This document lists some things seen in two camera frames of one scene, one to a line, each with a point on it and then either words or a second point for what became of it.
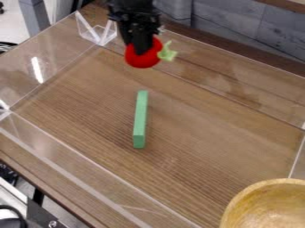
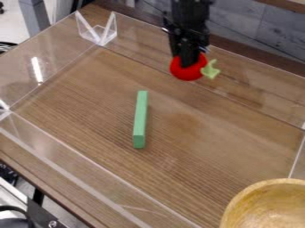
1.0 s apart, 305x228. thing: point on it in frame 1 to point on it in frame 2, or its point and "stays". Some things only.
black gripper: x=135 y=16 to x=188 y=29
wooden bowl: x=271 y=204 stays
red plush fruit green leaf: x=148 y=59 to x=204 y=68
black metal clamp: x=38 y=217 stays
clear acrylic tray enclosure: x=224 y=119 stays
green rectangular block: x=139 y=121 stays
